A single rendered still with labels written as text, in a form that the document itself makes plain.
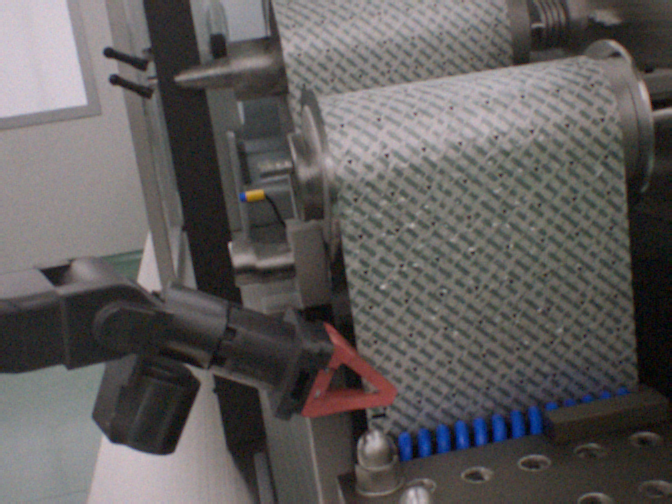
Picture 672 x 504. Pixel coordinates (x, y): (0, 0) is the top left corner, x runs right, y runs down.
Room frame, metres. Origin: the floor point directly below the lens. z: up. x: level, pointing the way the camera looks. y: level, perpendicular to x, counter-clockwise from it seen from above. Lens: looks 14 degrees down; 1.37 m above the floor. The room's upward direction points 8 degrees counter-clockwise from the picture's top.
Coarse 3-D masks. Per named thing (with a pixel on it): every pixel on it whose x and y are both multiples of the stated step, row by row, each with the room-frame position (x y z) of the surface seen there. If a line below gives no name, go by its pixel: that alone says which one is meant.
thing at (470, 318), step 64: (384, 256) 0.69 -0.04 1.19; (448, 256) 0.69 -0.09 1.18; (512, 256) 0.70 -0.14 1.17; (576, 256) 0.71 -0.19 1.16; (384, 320) 0.69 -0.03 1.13; (448, 320) 0.69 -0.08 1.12; (512, 320) 0.70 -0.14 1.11; (576, 320) 0.71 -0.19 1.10; (448, 384) 0.69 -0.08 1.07; (512, 384) 0.70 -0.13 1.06; (576, 384) 0.71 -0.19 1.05
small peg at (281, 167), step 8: (272, 160) 0.73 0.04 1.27; (280, 160) 0.72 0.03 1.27; (288, 160) 0.72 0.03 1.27; (264, 168) 0.72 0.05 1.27; (272, 168) 0.72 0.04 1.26; (280, 168) 0.72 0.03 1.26; (288, 168) 0.72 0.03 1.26; (264, 176) 0.72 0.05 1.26; (272, 176) 0.72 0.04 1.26; (280, 176) 0.72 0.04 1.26
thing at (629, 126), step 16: (608, 64) 0.76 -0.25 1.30; (608, 80) 0.74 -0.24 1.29; (624, 80) 0.74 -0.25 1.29; (624, 96) 0.73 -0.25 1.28; (304, 112) 0.75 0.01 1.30; (624, 112) 0.72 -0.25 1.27; (304, 128) 0.77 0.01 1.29; (624, 128) 0.72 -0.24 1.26; (624, 144) 0.72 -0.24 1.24; (320, 160) 0.69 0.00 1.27; (624, 160) 0.72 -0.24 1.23; (320, 176) 0.71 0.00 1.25; (320, 224) 0.76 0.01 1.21
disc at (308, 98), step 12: (312, 96) 0.71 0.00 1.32; (312, 108) 0.71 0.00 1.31; (324, 132) 0.68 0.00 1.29; (324, 144) 0.68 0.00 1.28; (324, 156) 0.68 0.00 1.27; (324, 168) 0.69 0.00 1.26; (336, 192) 0.67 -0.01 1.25; (336, 204) 0.67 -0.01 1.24; (336, 216) 0.68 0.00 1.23; (336, 228) 0.68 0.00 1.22; (336, 240) 0.69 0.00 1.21; (336, 252) 0.70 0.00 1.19
